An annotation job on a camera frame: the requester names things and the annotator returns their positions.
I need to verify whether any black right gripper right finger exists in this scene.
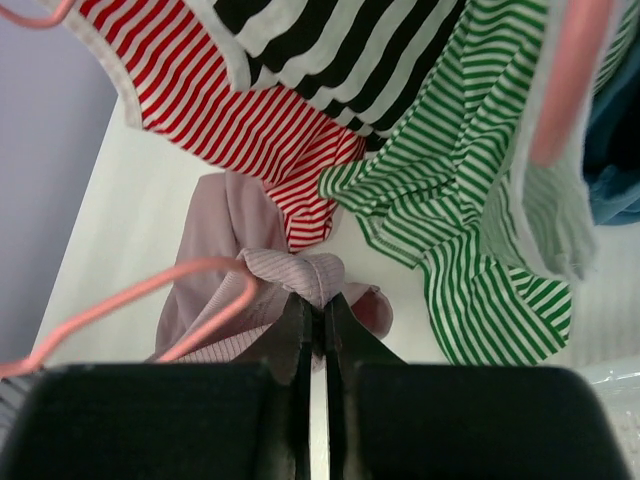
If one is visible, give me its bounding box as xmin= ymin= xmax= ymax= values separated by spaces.
xmin=324 ymin=296 xmax=631 ymax=479

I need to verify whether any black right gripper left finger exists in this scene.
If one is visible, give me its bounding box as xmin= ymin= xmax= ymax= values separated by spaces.
xmin=1 ymin=294 xmax=313 ymax=479

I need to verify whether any pink wire hanger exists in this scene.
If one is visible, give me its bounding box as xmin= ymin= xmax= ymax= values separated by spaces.
xmin=0 ymin=0 xmax=76 ymax=30
xmin=1 ymin=257 xmax=258 ymax=378
xmin=530 ymin=0 xmax=624 ymax=167

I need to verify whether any mauve pink tank top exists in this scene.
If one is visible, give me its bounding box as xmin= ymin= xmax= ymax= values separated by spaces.
xmin=152 ymin=173 xmax=393 ymax=363

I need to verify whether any red white striped tank top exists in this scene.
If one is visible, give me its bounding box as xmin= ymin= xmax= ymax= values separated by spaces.
xmin=64 ymin=1 xmax=365 ymax=252

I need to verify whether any green white striped tank top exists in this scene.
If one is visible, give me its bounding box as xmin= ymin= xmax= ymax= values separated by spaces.
xmin=317 ymin=0 xmax=640 ymax=369

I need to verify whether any blue tank top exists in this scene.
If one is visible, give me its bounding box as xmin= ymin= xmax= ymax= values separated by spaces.
xmin=582 ymin=64 xmax=640 ymax=229

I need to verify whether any black white striped tank top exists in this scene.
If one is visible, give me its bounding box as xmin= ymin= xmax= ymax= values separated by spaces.
xmin=188 ymin=0 xmax=465 ymax=138

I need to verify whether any white plastic basket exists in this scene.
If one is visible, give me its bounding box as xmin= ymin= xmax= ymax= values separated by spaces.
xmin=576 ymin=356 xmax=640 ymax=479

